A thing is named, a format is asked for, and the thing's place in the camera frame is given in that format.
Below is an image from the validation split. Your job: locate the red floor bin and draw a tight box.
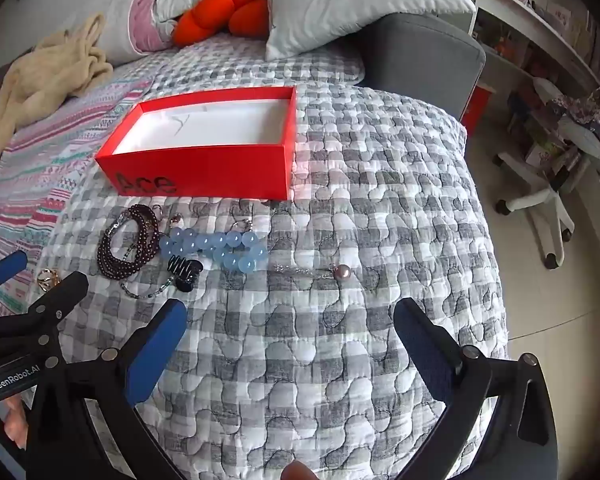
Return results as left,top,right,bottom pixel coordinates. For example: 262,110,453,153
462,85,497,137

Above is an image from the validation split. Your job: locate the dark red bead bracelet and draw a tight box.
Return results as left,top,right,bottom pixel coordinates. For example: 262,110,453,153
97,204,162,278

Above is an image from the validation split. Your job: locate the grey checked quilt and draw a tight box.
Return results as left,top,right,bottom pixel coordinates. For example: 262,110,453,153
30,40,511,480

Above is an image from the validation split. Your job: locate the pink pearl pendant necklace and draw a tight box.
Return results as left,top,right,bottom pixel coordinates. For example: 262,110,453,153
272,261,353,282

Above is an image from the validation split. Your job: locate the cream fleece blanket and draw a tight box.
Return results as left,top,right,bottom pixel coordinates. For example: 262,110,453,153
0,12,115,158

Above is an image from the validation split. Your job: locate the floral cloth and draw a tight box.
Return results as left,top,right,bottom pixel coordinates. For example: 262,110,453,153
550,77,600,149

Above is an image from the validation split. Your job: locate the grey ottoman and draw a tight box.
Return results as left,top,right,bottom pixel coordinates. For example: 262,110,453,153
330,10,487,122

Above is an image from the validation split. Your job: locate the large white printed pillow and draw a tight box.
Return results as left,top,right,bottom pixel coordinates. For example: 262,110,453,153
265,0,477,61

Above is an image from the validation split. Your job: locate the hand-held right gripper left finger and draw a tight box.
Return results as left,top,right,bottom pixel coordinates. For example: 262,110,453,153
25,299,189,480

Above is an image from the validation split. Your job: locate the red cardboard box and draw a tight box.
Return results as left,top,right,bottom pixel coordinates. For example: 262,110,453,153
94,86,298,202

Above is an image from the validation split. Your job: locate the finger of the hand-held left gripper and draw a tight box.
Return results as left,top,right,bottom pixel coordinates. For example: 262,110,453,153
0,271,90,376
0,250,29,292

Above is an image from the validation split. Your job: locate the orange plush toy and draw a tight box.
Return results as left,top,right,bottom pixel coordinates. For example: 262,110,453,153
172,0,273,47

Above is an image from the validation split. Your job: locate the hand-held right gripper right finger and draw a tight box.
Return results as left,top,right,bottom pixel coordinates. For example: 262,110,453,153
394,299,561,480

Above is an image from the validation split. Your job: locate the pink trimmed white pillow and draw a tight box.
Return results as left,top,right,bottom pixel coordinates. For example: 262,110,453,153
94,0,191,67

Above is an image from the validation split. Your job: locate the person's left hand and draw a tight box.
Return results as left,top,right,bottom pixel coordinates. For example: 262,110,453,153
0,396,29,452

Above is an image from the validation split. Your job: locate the large gold openwork ornament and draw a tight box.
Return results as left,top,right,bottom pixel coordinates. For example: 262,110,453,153
36,269,63,293

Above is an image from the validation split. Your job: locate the striped patterned blanket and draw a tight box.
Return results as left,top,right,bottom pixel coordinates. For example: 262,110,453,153
0,55,156,321

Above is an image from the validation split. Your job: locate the white office chair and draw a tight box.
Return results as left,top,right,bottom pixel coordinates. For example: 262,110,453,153
495,77,600,269

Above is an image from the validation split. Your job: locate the white wall shelf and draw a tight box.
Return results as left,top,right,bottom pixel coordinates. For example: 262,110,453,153
450,0,600,96

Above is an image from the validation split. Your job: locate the light blue bead bracelet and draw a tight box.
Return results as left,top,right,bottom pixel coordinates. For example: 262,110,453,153
159,227,269,274

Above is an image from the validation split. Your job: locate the black hair clip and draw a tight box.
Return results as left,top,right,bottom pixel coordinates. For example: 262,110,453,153
167,255,206,294

